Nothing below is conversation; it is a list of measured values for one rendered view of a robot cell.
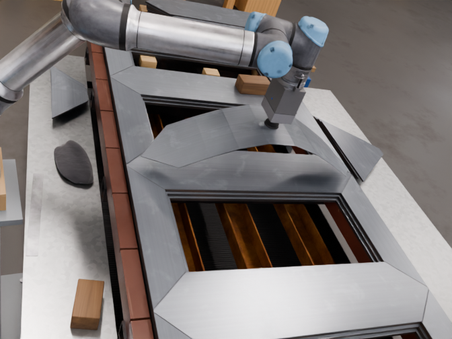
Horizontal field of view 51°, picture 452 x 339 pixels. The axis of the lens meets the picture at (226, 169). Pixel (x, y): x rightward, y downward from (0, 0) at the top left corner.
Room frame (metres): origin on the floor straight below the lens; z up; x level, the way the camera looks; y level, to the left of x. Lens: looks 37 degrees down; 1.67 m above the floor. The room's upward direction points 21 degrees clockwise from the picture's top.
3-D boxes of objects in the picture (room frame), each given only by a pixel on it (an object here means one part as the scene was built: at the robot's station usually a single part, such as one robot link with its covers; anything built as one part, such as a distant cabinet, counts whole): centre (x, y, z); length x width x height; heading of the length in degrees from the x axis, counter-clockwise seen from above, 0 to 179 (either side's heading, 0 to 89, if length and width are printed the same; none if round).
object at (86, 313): (0.61, 0.18, 0.71); 0.10 x 0.06 x 0.05; 19
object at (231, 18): (2.14, 0.22, 0.82); 0.80 x 0.40 x 0.06; 120
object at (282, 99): (1.14, -0.08, 1.10); 0.10 x 0.09 x 0.16; 118
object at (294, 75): (1.13, -0.07, 1.18); 0.08 x 0.08 x 0.05
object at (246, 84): (1.61, 0.02, 0.87); 0.12 x 0.06 x 0.05; 124
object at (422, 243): (1.49, -0.51, 0.74); 1.20 x 0.26 x 0.03; 30
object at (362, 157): (1.62, -0.43, 0.77); 0.45 x 0.20 x 0.04; 30
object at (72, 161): (1.04, 0.44, 0.70); 0.20 x 0.10 x 0.03; 40
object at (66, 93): (1.37, 0.62, 0.70); 0.39 x 0.12 x 0.04; 30
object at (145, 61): (1.60, 0.43, 0.79); 0.06 x 0.05 x 0.04; 120
